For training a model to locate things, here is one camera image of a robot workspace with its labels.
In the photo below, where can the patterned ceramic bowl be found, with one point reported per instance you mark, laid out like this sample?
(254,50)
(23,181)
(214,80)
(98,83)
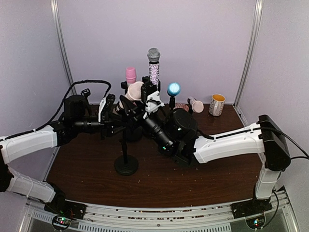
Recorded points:
(183,106)

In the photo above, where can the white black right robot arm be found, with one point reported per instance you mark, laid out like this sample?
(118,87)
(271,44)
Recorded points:
(178,136)

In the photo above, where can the blue-head microphone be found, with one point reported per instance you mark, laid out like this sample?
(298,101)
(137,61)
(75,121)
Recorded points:
(173,89)

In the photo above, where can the black blue-mic stand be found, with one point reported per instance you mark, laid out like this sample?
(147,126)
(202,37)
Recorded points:
(171,103)

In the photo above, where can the aluminium corner post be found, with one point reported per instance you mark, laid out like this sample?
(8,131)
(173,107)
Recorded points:
(257,16)
(61,42)

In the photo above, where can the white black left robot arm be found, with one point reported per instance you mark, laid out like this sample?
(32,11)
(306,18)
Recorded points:
(76,118)

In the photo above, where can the black pink-mic stand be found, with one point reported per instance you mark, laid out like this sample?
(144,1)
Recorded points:
(124,86)

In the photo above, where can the pale pink small microphone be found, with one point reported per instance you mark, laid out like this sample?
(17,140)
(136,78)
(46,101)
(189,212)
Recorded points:
(196,105)

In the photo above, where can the beige pink microphone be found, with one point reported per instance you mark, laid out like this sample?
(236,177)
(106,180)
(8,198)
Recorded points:
(133,94)

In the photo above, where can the glitter silver-head microphone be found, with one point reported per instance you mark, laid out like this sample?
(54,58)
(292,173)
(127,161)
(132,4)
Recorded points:
(154,65)

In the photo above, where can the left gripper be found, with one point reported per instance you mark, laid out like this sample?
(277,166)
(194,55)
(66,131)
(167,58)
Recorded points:
(107,123)

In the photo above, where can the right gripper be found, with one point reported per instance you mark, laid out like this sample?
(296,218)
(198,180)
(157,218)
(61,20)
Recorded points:
(146,100)

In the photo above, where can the aluminium left corner post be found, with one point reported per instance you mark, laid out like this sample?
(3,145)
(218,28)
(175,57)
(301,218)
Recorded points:
(61,42)

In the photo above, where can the black glitter-mic stand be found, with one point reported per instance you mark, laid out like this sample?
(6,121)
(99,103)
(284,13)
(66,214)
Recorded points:
(146,80)

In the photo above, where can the aluminium right corner post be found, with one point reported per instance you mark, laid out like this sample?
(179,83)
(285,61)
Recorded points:
(257,16)

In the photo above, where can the aluminium front rail base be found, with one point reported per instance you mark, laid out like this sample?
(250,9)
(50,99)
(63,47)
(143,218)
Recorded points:
(206,218)

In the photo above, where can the white floral mug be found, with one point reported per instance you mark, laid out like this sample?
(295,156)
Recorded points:
(217,104)

